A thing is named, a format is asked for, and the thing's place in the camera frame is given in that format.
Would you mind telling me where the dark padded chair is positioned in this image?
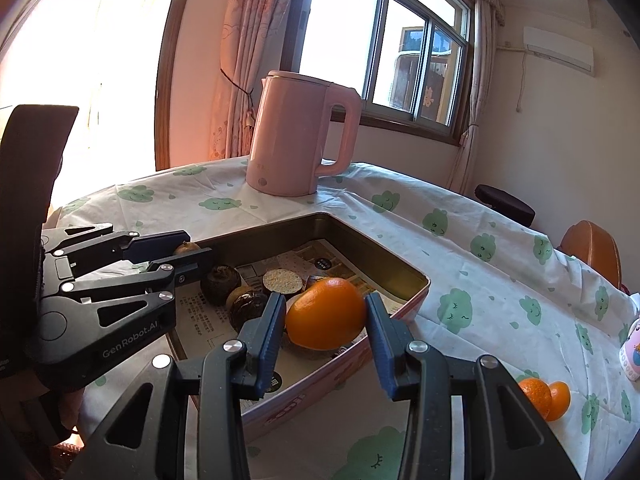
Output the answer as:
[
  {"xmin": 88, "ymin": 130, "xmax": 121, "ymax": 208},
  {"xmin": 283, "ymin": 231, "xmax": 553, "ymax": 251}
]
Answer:
[{"xmin": 474, "ymin": 184, "xmax": 536, "ymax": 228}]

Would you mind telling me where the white air conditioner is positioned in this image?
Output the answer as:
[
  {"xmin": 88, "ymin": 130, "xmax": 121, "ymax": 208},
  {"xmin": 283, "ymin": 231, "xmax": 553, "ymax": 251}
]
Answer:
[{"xmin": 522, "ymin": 26, "xmax": 596, "ymax": 78}]

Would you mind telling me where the small oval orange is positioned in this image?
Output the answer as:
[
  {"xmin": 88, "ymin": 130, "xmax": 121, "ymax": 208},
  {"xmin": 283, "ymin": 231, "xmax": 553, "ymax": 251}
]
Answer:
[{"xmin": 545, "ymin": 381, "xmax": 572, "ymax": 422}]

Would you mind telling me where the white curtain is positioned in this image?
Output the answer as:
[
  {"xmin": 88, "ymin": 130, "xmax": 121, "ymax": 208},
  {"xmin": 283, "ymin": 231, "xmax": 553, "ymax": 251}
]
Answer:
[{"xmin": 447, "ymin": 0, "xmax": 506, "ymax": 196}]

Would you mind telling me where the sliding glass window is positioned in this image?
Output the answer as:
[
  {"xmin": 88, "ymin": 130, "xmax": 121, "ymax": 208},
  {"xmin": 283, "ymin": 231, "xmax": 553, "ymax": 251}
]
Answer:
[{"xmin": 280, "ymin": 0, "xmax": 476, "ymax": 146}]

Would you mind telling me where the printed paper liner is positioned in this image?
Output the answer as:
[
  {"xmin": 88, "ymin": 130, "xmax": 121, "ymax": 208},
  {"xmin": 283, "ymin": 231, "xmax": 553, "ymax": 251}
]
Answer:
[{"xmin": 175, "ymin": 239, "xmax": 408, "ymax": 396}]

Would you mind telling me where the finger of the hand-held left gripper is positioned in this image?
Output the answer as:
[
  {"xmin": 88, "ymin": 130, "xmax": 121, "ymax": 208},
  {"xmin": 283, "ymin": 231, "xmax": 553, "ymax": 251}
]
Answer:
[
  {"xmin": 42, "ymin": 222, "xmax": 192, "ymax": 279},
  {"xmin": 57, "ymin": 247, "xmax": 217, "ymax": 308}
]

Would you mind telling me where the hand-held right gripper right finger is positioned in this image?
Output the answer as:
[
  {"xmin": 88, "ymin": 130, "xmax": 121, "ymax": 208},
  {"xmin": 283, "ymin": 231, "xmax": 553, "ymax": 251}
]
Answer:
[{"xmin": 364, "ymin": 292, "xmax": 583, "ymax": 480}]

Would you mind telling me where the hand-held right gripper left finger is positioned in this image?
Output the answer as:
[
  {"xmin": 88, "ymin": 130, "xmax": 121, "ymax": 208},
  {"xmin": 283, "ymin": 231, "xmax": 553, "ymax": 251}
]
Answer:
[{"xmin": 65, "ymin": 292, "xmax": 287, "ymax": 480}]

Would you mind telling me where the large oval orange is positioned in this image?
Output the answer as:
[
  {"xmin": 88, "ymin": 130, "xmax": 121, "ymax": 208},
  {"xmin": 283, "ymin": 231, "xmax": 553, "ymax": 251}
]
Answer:
[{"xmin": 285, "ymin": 277, "xmax": 368, "ymax": 352}]

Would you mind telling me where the pink electric kettle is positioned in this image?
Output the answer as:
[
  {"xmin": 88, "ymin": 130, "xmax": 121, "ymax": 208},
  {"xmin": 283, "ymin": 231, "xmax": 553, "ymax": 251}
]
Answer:
[{"xmin": 245, "ymin": 70, "xmax": 362, "ymax": 198}]

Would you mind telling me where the pink tin box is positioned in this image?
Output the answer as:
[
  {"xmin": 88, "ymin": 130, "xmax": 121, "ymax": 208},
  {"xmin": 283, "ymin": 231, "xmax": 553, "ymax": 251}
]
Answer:
[{"xmin": 167, "ymin": 211, "xmax": 433, "ymax": 443}]

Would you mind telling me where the sesame topped layered cake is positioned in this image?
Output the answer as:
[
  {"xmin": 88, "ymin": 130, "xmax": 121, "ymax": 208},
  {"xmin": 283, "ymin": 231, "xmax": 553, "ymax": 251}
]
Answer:
[{"xmin": 261, "ymin": 268, "xmax": 304, "ymax": 295}]

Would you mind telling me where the bright wooden frame window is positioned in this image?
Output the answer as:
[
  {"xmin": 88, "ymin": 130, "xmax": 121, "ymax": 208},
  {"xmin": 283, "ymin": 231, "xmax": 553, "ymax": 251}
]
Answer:
[{"xmin": 0, "ymin": 0, "xmax": 201, "ymax": 211}]

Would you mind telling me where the round mandarin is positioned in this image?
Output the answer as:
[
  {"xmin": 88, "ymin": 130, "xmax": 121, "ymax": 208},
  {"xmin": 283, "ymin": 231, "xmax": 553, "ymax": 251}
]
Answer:
[{"xmin": 517, "ymin": 377, "xmax": 552, "ymax": 418}]

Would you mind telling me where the pink patterned curtain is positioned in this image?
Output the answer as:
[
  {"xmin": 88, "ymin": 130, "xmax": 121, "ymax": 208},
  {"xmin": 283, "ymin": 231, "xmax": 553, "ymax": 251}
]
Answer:
[{"xmin": 207, "ymin": 0, "xmax": 316, "ymax": 161}]

